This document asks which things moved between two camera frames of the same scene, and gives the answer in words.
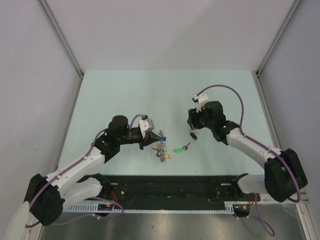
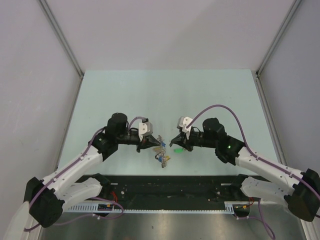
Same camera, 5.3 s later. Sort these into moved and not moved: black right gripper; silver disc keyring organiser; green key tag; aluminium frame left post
Moved: silver disc keyring organiser; black right gripper
Not moved: aluminium frame left post; green key tag
